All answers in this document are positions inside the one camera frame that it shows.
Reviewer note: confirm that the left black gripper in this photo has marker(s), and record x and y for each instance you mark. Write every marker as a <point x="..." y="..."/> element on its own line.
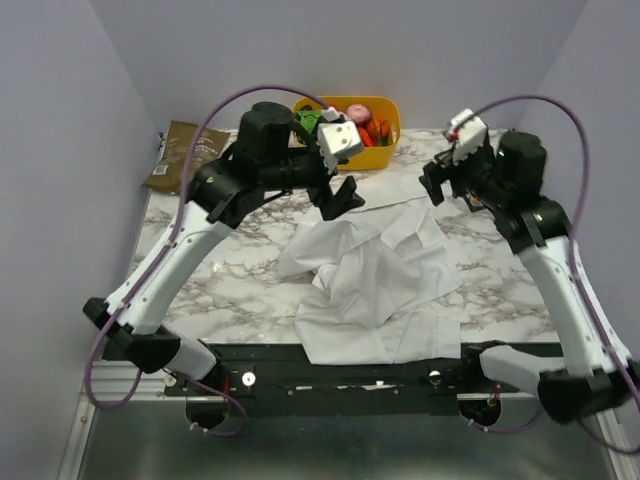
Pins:
<point x="323" y="196"/>

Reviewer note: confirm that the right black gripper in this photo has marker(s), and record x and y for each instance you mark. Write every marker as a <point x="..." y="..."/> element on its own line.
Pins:
<point x="446" y="173"/>

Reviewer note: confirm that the white shirt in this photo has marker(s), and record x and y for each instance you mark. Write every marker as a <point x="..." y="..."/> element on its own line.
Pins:
<point x="377" y="271"/>

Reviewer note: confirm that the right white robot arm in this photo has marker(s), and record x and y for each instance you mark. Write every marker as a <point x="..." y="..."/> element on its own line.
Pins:
<point x="597" y="371"/>

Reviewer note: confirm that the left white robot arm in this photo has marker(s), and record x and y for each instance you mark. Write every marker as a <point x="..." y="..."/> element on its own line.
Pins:
<point x="272" y="156"/>

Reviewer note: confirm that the near black folding stand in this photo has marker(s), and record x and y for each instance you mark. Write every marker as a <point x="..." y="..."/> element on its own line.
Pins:
<point x="471" y="208"/>

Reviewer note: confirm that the yellow plastic bin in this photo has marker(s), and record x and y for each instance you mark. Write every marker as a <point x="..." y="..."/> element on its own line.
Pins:
<point x="374" y="158"/>

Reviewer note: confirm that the red pepper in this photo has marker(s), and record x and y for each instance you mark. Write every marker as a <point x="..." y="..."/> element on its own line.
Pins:
<point x="366" y="139"/>

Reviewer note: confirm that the orange carrot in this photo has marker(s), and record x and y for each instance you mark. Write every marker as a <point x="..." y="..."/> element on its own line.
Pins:
<point x="379" y="130"/>

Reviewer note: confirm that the green lettuce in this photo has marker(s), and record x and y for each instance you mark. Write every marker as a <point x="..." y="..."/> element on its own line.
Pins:
<point x="307" y="121"/>

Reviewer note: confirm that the red onion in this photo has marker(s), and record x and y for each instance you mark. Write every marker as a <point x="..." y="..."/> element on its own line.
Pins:
<point x="358" y="113"/>

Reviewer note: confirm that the brown snack bag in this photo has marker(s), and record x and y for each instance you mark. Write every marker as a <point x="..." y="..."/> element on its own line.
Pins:
<point x="167" y="175"/>

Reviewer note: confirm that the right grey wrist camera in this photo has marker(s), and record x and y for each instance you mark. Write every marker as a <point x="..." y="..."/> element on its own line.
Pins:
<point x="465" y="133"/>

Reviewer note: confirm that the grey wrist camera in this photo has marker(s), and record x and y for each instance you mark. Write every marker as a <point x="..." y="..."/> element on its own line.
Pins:
<point x="338" y="139"/>
<point x="465" y="133"/>

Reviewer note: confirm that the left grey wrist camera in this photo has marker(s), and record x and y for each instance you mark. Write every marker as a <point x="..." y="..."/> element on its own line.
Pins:
<point x="338" y="139"/>

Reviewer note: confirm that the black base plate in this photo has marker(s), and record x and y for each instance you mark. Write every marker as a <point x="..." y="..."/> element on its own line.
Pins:
<point x="277" y="380"/>

